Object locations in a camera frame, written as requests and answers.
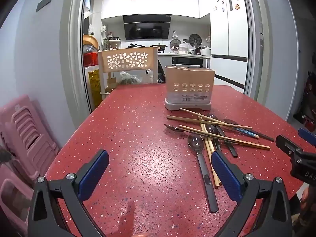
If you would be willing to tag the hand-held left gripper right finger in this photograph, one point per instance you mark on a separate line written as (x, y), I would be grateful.
(226, 175)

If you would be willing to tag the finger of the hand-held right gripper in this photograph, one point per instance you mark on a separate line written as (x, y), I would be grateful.
(286, 144)
(307, 135)

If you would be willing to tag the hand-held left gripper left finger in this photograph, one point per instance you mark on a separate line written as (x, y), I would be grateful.
(95, 175)

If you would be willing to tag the wooden chopstick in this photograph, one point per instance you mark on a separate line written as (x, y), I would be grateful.
(246, 143)
(211, 148)
(182, 119)
(190, 111)
(209, 153)

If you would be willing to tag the small steel spoon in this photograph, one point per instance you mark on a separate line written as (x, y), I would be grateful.
(170, 127)

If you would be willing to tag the beige plastic utensil holder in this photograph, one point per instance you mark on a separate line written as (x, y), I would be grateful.
(188, 84)

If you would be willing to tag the person's right hand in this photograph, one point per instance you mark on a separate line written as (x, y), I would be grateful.
(306, 195)

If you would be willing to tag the pink plastic stool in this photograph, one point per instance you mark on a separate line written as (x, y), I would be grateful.
(12, 197)
(27, 130)

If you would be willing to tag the yellow bag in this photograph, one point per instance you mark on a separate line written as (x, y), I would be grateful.
(95, 88)

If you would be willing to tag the plastic bag of vegetables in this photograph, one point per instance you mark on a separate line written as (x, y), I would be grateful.
(129, 77)

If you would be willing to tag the red plastic basket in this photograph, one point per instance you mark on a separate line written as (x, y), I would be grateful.
(90, 58)

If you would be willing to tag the beige flower-cutout basket cart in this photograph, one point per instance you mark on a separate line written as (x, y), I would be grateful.
(128, 60)

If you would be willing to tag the built-in black oven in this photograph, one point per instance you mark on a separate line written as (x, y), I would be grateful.
(187, 61)

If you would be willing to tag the white rice cooker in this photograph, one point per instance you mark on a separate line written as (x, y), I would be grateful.
(205, 51)

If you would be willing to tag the white refrigerator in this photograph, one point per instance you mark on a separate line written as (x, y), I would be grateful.
(232, 29)

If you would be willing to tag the seasoning rack with jars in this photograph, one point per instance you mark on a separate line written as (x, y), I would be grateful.
(112, 43)

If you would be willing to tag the orange bowl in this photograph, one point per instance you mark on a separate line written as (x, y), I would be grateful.
(90, 42)

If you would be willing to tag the white pot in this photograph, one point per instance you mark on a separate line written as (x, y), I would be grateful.
(183, 48)

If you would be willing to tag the round dark pan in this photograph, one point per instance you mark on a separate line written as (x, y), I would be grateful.
(195, 39)

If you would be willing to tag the black cooking pot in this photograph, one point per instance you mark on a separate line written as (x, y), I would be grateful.
(158, 47)

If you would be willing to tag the black range hood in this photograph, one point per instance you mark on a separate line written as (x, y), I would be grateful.
(147, 28)

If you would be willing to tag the dark wall plate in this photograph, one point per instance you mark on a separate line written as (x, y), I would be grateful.
(44, 3)

